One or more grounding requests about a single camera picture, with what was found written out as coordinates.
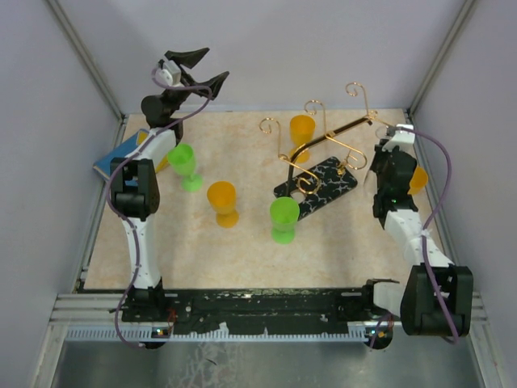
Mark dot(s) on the green goblet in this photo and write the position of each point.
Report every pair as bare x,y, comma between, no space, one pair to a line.
182,160
284,213

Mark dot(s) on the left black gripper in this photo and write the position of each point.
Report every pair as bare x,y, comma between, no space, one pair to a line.
212,85

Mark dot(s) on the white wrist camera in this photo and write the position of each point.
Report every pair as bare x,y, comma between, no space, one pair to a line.
168,73
402,136

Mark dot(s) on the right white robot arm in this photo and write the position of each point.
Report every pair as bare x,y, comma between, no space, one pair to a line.
437,297

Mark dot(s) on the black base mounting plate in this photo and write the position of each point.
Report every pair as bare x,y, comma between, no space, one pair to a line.
280,311

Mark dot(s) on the aluminium frame rail front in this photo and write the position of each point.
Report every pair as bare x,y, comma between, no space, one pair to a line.
85,308

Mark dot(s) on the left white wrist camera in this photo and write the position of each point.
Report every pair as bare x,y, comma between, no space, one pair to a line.
168,73

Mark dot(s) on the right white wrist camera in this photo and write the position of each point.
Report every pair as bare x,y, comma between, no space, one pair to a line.
402,136

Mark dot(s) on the white cable duct strip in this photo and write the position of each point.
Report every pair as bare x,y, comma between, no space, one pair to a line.
149,334

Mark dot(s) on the clear wine glass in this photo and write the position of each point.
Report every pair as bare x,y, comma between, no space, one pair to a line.
369,185

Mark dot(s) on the blue yellow box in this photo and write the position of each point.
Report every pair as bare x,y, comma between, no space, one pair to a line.
105,163

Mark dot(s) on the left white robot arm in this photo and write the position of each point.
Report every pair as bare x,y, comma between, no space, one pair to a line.
133,192

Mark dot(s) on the gold wine glass rack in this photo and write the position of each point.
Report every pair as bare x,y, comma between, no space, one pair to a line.
315,187

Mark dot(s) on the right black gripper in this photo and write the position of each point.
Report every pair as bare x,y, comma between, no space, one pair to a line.
380,153

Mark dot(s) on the orange goblet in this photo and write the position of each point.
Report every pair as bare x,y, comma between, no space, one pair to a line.
222,197
418,181
302,129

